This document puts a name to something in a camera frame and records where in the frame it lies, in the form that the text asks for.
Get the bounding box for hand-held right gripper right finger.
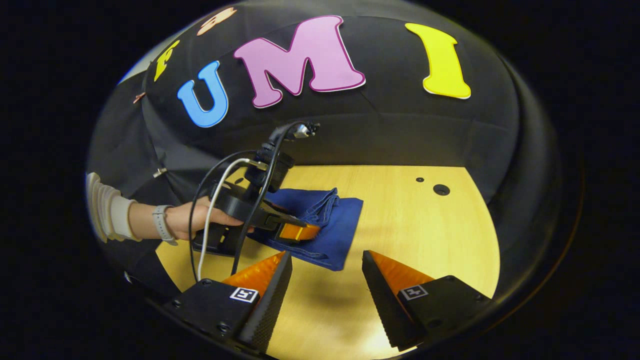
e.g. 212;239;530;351
361;249;495;352

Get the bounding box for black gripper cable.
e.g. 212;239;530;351
188;149;261;283
230;122;301;277

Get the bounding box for blue jeans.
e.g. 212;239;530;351
249;187;365;272

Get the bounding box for black backdrop cloth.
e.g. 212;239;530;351
87;0;561;301

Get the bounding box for white wrist watch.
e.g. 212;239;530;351
151;204;179;247

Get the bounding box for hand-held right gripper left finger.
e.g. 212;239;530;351
162;250;294;353

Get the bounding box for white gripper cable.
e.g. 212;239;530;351
196;157;268;282

